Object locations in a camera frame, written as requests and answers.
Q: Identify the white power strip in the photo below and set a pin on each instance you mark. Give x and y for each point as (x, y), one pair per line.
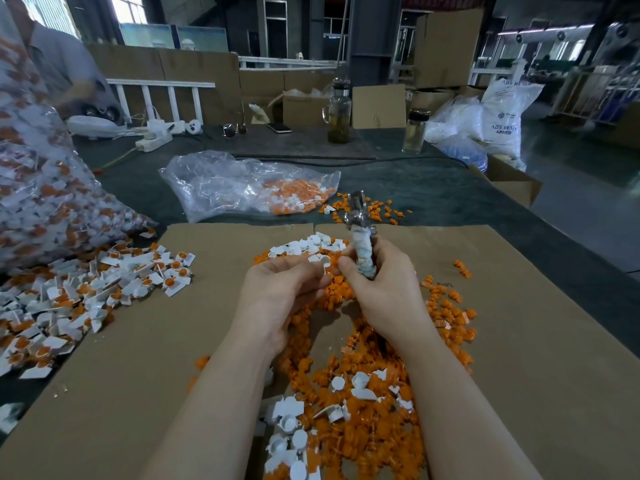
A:
(155, 140)

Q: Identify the white railing frame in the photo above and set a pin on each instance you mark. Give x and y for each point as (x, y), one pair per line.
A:
(161, 84)

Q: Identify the black phone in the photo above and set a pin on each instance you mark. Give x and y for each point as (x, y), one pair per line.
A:
(280, 128)

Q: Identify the dark steel pillar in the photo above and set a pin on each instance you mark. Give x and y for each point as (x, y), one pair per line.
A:
(374, 40)

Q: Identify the clear blue plastic bag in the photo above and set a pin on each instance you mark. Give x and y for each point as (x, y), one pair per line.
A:
(458, 135)

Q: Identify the person's left forearm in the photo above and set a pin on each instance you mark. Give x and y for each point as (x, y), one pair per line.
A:
(210, 427)

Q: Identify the large clear bag of seals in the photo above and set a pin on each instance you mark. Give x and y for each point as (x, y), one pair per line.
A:
(52, 200)

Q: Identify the open cardboard box with paper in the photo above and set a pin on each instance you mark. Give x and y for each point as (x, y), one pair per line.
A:
(303, 109)

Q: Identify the tall brown cardboard box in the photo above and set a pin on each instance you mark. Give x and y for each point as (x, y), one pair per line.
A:
(448, 48)

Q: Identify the glass bottle with black lid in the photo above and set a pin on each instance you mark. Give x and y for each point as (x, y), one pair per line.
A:
(416, 131)

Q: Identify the person's left hand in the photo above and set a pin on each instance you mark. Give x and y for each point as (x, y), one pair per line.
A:
(278, 300)

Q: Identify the flat brown cardboard panel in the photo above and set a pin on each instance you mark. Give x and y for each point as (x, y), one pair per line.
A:
(379, 106)

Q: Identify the orange white plastic piece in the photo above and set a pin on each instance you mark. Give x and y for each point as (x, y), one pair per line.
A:
(185, 260)
(177, 286)

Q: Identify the glass tea jar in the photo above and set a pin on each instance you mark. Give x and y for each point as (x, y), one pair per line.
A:
(339, 112)

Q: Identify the brown cardboard sheet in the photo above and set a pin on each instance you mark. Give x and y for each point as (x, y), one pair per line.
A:
(105, 371)
(572, 350)

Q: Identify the person's right forearm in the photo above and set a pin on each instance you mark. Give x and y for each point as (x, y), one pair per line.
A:
(470, 430)

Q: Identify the pile of orange and white parts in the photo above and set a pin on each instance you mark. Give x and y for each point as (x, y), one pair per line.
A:
(350, 415)

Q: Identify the white woven sack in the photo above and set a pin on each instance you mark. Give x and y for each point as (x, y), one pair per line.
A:
(511, 115)

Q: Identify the scatter of orange offcuts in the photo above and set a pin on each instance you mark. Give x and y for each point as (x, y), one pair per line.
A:
(388, 210)

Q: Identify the small clear plastic bag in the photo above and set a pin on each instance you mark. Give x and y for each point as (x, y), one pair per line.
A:
(215, 187)

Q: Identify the white oval plastic device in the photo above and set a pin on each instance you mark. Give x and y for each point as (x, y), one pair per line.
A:
(92, 126)

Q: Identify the white metal rack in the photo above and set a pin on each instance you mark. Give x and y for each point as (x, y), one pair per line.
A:
(598, 92)

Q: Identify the pile of assembled white-orange parts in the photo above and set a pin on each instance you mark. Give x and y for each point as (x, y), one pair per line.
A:
(62, 305)

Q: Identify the row of upright cardboard sheets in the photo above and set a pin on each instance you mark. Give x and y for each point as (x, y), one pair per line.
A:
(222, 73)

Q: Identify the person's right hand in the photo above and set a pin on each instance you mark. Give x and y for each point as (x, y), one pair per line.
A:
(388, 293)

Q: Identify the open brown cardboard box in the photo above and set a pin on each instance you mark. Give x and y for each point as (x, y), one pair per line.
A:
(507, 182)

